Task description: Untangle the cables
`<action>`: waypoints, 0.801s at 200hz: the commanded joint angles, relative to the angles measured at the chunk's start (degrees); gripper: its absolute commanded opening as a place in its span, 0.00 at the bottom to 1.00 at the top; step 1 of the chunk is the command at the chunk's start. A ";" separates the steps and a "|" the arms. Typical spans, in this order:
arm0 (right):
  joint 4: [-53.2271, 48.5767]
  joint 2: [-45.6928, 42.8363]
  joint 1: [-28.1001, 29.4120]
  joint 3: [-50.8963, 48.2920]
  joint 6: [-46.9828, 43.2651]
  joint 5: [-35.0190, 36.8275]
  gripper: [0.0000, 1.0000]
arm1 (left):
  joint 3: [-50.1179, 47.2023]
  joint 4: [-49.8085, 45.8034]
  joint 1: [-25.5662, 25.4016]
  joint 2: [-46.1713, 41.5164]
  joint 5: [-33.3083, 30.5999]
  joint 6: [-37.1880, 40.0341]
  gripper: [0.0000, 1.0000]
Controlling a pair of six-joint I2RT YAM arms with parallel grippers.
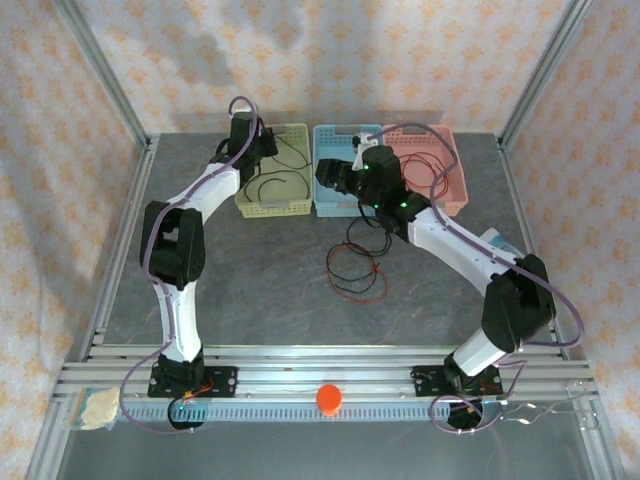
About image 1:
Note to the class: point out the plastic bag with beige cloth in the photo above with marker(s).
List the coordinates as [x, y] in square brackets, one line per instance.
[100, 407]

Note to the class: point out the orange round cap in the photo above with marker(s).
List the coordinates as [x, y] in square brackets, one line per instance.
[329, 399]

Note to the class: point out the green plastic basket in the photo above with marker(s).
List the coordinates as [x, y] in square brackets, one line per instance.
[295, 211]

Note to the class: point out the aluminium frame leg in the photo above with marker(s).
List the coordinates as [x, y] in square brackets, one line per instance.
[607, 445]
[47, 445]

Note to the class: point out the aluminium side rail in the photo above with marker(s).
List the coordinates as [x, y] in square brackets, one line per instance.
[125, 240]
[518, 200]

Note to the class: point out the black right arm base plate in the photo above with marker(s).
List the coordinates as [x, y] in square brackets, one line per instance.
[425, 382]

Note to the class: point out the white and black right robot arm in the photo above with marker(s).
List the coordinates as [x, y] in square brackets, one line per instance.
[450, 240]

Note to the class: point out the aluminium frame post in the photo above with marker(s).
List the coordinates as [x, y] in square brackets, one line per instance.
[109, 80]
[540, 80]

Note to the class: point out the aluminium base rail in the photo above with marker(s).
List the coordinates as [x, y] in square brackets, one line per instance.
[300, 372]

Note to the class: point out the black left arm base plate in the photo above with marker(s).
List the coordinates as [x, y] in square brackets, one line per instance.
[225, 382]

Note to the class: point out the blue white wipes pack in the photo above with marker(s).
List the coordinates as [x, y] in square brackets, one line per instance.
[500, 242]

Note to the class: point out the blue plastic basket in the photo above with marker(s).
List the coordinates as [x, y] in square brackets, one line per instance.
[332, 145]

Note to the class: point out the pink plastic basket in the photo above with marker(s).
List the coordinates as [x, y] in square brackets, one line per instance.
[425, 150]

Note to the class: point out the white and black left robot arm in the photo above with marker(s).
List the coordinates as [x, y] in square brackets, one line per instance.
[180, 320]

